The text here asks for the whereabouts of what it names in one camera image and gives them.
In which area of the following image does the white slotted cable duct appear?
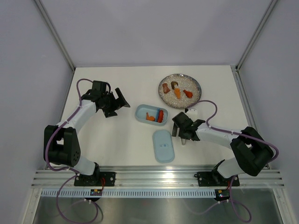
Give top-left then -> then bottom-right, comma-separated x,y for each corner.
41,189 -> 216,198

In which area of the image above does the left small circuit board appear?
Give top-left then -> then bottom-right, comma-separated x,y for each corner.
90,189 -> 102,196

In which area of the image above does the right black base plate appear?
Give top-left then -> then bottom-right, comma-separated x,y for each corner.
193,171 -> 232,187

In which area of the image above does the brown mushroom food piece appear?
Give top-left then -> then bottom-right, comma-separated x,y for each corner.
171,81 -> 178,90

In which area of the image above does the aluminium frame post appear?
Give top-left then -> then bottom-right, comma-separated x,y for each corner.
235,0 -> 280,72
32,0 -> 76,74

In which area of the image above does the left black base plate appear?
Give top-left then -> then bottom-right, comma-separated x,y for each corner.
74,172 -> 116,187

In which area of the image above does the right small circuit board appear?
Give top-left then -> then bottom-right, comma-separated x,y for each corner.
215,189 -> 230,201

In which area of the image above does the orange carrot food piece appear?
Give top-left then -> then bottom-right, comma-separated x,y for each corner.
174,88 -> 181,99

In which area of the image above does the orange shrimp food piece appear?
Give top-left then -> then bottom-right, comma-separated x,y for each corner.
146,112 -> 156,122

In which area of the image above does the light blue lunch box lid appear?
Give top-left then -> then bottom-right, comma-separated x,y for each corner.
153,130 -> 175,163

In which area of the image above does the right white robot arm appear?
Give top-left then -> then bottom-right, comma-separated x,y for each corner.
172,112 -> 275,187

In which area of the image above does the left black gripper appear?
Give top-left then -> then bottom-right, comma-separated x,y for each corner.
101,88 -> 129,118

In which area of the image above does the light blue lunch box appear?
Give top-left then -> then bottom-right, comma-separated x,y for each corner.
135,104 -> 168,126

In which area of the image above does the left aluminium frame post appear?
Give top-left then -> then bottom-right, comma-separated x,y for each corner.
32,0 -> 76,74

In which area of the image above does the aluminium mounting rail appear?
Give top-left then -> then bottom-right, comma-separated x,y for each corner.
31,166 -> 285,189

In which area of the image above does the orange chicken leg piece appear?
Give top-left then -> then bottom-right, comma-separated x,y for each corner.
183,90 -> 193,98

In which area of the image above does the small circuit board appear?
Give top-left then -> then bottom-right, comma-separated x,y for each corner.
215,189 -> 230,201
90,189 -> 102,196

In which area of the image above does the brown meat food piece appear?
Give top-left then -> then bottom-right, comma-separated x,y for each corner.
162,83 -> 171,94

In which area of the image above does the red sausage food piece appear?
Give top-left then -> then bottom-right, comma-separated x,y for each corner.
157,110 -> 164,123

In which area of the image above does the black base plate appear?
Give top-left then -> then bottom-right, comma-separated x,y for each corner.
74,172 -> 116,187
193,171 -> 232,187

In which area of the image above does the speckled ceramic plate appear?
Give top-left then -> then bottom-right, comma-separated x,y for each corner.
158,74 -> 202,109

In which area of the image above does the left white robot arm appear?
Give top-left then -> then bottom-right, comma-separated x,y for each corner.
43,80 -> 130,186

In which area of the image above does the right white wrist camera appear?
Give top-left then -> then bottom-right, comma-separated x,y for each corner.
185,108 -> 198,116

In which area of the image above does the right aluminium frame post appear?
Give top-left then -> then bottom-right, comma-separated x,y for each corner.
235,0 -> 280,72

